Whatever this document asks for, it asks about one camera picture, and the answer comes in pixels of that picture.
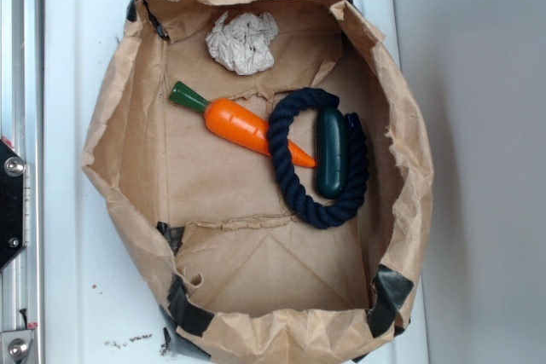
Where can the dark green toy cucumber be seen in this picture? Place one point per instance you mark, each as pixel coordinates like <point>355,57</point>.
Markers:
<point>331,153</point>

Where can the aluminium frame rail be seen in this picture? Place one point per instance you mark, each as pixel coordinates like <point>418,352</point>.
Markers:
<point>22,86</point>

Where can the black mounting bracket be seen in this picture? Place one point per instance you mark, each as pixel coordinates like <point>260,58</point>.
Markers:
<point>13,204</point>

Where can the brown paper bag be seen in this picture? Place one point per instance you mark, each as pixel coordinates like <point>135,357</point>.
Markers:
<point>243,279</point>

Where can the white paper ball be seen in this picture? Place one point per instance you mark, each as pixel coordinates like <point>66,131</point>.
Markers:
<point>242,45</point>

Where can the white plastic tray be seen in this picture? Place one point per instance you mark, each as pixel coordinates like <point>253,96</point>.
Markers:
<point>97,307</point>

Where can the orange toy carrot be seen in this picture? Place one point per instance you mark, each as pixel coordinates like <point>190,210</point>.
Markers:
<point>225,118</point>

